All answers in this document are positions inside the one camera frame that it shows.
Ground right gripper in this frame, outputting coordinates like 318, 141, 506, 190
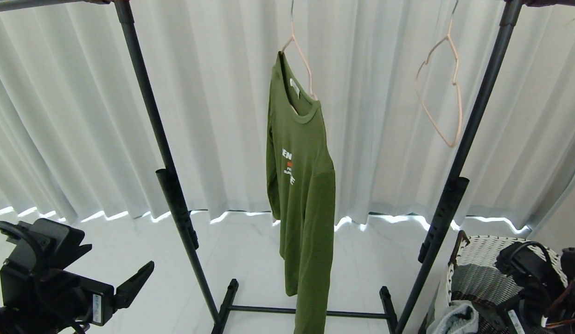
496, 297, 548, 334

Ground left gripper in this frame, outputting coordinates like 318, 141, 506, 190
0, 243, 155, 334

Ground pale grey shorts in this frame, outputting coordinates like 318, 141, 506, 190
427, 300, 479, 334

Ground green printed shirt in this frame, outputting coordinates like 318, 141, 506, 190
266, 51, 336, 334

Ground pink clothes hanger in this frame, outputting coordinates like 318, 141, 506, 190
281, 0, 319, 115
414, 0, 464, 148

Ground white laundry basket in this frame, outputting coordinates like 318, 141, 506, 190
427, 230, 569, 334

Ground black clothes rack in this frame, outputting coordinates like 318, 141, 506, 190
0, 0, 575, 334

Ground white curtain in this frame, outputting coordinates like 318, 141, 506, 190
0, 0, 575, 237

